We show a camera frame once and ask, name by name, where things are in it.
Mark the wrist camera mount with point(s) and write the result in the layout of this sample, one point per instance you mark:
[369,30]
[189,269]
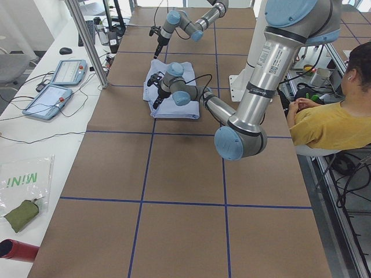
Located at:
[154,79]
[155,30]

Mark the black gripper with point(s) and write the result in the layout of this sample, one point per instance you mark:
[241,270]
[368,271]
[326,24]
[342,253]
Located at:
[160,42]
[160,94]

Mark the black computer mouse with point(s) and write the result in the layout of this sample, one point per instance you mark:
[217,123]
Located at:
[65,50]

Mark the aluminium frame post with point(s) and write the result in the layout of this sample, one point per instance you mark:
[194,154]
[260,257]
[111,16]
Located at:
[83,31]

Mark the person in yellow shirt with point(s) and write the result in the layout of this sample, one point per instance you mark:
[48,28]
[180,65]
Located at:
[337,126]

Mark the red cylinder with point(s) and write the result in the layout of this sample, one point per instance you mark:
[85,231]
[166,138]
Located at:
[18,251]

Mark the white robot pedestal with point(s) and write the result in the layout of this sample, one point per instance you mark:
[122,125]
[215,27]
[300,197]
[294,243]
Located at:
[239,82]

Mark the near teach pendant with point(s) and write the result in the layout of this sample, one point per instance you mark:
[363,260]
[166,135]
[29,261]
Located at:
[48,103]

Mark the green fabric pouch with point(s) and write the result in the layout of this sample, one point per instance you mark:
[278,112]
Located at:
[20,216]

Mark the teach pendant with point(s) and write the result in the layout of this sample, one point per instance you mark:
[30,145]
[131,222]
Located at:
[48,103]
[69,72]

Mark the clear plastic bag MINI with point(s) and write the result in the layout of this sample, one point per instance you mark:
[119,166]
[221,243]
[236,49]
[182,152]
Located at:
[27,179]

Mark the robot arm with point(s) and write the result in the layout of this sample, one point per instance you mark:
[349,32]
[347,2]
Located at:
[179,18]
[290,26]

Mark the white cup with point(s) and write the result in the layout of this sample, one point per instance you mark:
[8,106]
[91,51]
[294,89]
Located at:
[320,77]

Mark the far teach pendant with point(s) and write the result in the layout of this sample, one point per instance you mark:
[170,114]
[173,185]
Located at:
[69,72]

